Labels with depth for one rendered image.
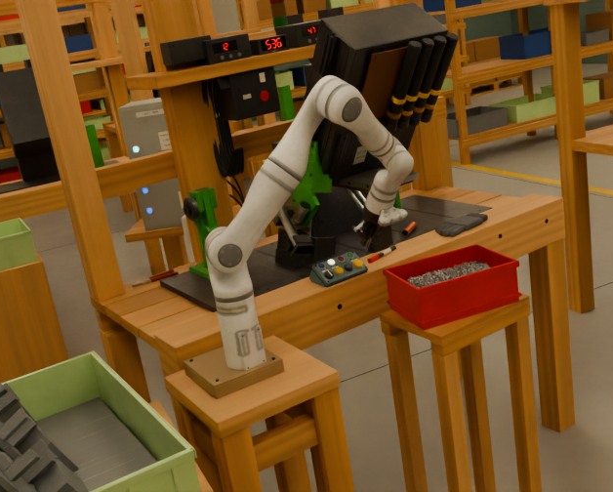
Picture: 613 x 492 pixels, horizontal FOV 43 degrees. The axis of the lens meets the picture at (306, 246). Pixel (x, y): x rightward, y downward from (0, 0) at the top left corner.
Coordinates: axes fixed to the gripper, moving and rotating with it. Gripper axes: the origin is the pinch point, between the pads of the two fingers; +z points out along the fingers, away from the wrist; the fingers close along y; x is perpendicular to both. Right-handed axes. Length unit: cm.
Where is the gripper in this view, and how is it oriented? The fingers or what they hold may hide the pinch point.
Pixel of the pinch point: (365, 241)
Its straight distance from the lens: 224.4
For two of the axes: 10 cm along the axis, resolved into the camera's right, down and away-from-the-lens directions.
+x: 5.4, 6.7, -5.0
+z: -1.9, 6.8, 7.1
